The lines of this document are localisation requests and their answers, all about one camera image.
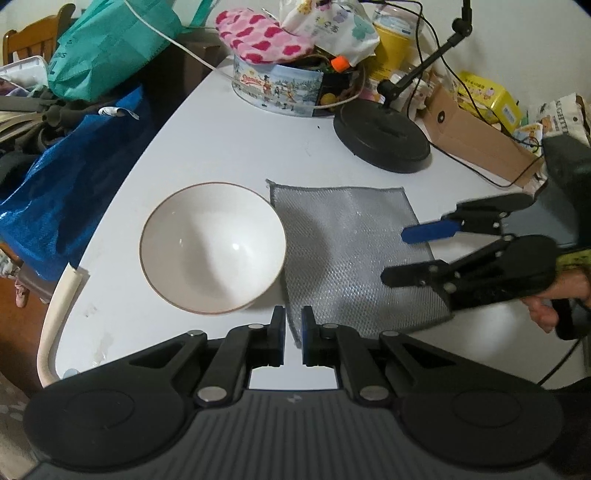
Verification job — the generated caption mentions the person's right hand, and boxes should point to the person's right hand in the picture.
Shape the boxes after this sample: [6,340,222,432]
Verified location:
[522,270,591,333]

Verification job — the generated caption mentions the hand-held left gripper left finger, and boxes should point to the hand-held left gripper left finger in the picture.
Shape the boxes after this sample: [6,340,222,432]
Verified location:
[124,305,286,409]

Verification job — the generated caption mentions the black cable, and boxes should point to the black cable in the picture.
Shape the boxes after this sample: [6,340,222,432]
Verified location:
[383,0,541,190]

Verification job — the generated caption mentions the wooden chair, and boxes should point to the wooden chair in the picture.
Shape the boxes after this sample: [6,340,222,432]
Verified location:
[2,4,77,63]

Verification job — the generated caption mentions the dark clothes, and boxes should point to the dark clothes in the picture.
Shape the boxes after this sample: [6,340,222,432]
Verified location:
[0,85,105,204]

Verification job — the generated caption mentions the yellow green packet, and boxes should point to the yellow green packet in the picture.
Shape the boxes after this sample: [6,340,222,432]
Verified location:
[455,70,522,134]

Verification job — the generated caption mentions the round printed cookie tin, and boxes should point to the round printed cookie tin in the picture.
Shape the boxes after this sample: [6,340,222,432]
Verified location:
[232,53,365,117]

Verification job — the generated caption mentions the brown cardboard box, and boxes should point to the brown cardboard box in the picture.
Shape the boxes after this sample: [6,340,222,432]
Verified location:
[422,83,543,188]

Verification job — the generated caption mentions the black desk stand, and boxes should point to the black desk stand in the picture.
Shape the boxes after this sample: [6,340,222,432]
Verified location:
[333,0,474,174]

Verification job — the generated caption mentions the white plastic lid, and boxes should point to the white plastic lid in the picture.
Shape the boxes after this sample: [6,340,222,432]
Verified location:
[0,55,49,93]

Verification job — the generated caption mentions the teal tote bag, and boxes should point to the teal tote bag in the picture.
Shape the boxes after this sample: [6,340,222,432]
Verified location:
[47,0,218,102]

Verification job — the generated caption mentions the white bowl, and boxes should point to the white bowl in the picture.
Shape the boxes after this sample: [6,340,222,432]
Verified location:
[139,182,288,317]

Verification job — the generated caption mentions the grey mesh dishcloth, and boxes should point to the grey mesh dishcloth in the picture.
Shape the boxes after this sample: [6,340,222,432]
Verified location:
[266,179,455,347]

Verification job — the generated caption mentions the blue woven bag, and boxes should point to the blue woven bag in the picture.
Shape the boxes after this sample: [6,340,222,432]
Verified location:
[0,85,146,282]

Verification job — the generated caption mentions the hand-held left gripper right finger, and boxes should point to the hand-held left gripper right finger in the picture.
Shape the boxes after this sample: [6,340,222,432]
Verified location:
[301,305,462,409]

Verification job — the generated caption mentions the grey patterned blanket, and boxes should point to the grey patterned blanket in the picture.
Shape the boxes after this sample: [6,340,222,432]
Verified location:
[0,369,38,480]

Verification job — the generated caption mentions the pink heart oven mitt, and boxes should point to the pink heart oven mitt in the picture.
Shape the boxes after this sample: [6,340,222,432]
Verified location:
[217,9,315,65]

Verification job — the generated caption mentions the white printed paper bag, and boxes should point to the white printed paper bag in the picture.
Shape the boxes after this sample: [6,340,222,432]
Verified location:
[526,92,591,148]

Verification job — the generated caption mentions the brown stool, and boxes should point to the brown stool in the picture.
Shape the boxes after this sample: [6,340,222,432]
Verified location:
[18,263,58,303]

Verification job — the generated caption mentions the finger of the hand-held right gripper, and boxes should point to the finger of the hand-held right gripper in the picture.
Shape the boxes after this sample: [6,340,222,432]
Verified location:
[401,193,536,243]
[381,237,513,321]

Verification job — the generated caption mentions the white printed plastic bag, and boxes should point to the white printed plastic bag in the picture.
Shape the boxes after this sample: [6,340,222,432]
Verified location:
[279,0,382,65]

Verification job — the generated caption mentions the grey patterned cloth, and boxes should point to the grey patterned cloth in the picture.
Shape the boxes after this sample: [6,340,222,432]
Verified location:
[0,249,24,278]

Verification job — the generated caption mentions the beige foam edge guard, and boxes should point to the beige foam edge guard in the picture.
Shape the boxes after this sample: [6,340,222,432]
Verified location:
[37,264,89,387]

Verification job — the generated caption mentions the white cable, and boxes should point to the white cable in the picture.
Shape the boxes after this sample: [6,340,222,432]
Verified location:
[122,0,238,81]

